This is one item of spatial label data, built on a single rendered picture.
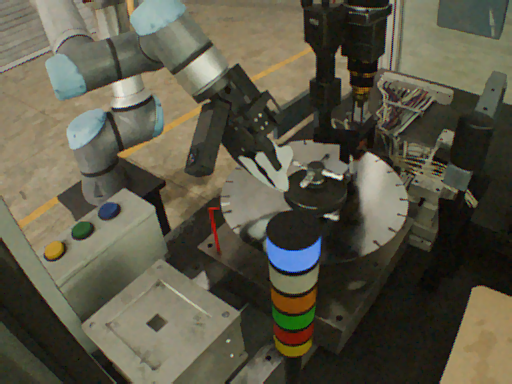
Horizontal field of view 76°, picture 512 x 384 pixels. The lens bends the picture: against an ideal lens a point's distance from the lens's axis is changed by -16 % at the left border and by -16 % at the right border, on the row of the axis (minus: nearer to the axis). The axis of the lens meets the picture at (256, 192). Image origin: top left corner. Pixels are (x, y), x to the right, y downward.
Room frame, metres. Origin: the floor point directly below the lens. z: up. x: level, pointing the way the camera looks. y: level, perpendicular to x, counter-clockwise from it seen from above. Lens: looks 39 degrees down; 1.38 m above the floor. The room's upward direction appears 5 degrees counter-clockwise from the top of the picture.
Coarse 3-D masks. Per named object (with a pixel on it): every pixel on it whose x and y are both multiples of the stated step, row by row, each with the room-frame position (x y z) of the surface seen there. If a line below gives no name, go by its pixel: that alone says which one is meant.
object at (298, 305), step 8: (272, 288) 0.21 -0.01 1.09; (272, 296) 0.21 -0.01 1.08; (280, 296) 0.20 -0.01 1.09; (288, 296) 0.20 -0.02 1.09; (296, 296) 0.20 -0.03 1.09; (304, 296) 0.20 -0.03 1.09; (312, 296) 0.20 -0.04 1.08; (280, 304) 0.20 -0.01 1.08; (288, 304) 0.20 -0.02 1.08; (296, 304) 0.20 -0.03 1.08; (304, 304) 0.20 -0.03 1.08; (312, 304) 0.20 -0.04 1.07; (288, 312) 0.20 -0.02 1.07; (296, 312) 0.20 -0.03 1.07; (304, 312) 0.20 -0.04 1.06
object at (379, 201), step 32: (320, 160) 0.60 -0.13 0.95; (224, 192) 0.53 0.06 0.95; (256, 192) 0.52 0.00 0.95; (352, 192) 0.50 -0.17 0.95; (384, 192) 0.49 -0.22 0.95; (256, 224) 0.44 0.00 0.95; (352, 224) 0.42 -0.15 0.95; (384, 224) 0.41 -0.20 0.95; (320, 256) 0.36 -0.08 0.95; (352, 256) 0.35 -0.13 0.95
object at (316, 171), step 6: (324, 156) 0.54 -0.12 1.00; (294, 162) 0.53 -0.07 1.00; (300, 162) 0.53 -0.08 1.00; (312, 162) 0.52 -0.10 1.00; (318, 162) 0.52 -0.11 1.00; (324, 162) 0.53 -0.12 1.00; (306, 168) 0.52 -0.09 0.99; (312, 168) 0.50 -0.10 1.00; (318, 168) 0.50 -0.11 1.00; (324, 168) 0.50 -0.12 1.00; (312, 174) 0.49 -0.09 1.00; (318, 174) 0.50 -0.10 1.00; (324, 174) 0.50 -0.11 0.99; (330, 174) 0.49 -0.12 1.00; (336, 174) 0.49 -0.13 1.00; (342, 174) 0.49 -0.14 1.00; (306, 180) 0.48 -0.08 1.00; (312, 180) 0.50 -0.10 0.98; (318, 180) 0.50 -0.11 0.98
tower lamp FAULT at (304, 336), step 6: (276, 324) 0.21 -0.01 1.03; (312, 324) 0.21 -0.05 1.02; (276, 330) 0.21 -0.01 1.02; (282, 330) 0.20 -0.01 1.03; (288, 330) 0.20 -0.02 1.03; (300, 330) 0.20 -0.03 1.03; (306, 330) 0.20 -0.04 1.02; (312, 330) 0.21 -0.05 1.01; (276, 336) 0.21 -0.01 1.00; (282, 336) 0.20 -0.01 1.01; (288, 336) 0.20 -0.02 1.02; (294, 336) 0.20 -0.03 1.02; (300, 336) 0.20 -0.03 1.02; (306, 336) 0.20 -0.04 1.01; (282, 342) 0.20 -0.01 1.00; (288, 342) 0.20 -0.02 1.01; (294, 342) 0.20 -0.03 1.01; (300, 342) 0.20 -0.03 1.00
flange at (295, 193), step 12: (288, 180) 0.53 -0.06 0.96; (300, 180) 0.53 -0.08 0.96; (324, 180) 0.51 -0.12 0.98; (336, 180) 0.52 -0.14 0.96; (288, 192) 0.50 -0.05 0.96; (300, 192) 0.50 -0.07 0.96; (312, 192) 0.49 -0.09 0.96; (324, 192) 0.49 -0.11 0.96; (336, 192) 0.49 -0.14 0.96; (300, 204) 0.47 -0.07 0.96; (312, 204) 0.47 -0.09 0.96; (324, 204) 0.46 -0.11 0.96; (336, 204) 0.46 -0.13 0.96
